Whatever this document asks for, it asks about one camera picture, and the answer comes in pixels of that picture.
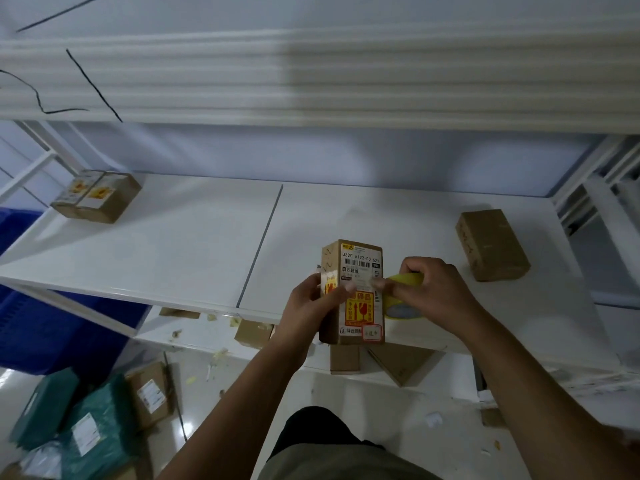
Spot yellow tape roll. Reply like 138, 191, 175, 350
383, 272, 427, 321

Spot person's left hand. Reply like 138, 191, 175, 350
272, 273, 357, 368

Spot person's right hand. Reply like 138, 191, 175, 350
372, 257, 483, 343

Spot white metal shelving rack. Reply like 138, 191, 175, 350
0, 0, 640, 403

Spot white plastic bag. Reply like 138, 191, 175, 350
19, 441, 64, 480

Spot cardboard box with white label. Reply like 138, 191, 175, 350
319, 239, 387, 346

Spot floor cardboard parcel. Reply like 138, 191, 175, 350
124, 361, 174, 431

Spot person's olive shirt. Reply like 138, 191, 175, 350
257, 442, 444, 480

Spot person's dark trousers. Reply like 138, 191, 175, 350
269, 406, 387, 461

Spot plain brown cardboard box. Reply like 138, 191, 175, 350
455, 209, 533, 283

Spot labelled box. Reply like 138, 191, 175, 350
75, 172, 143, 225

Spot person's left forearm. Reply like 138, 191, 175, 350
157, 344, 313, 480

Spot blue plastic crate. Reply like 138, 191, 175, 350
0, 207, 151, 377

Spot person's right forearm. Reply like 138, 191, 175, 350
457, 309, 640, 480

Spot green plastic mailer package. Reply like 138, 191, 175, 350
59, 373, 141, 480
9, 367, 81, 451

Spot cardboard box with printed label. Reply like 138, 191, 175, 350
49, 169, 105, 219

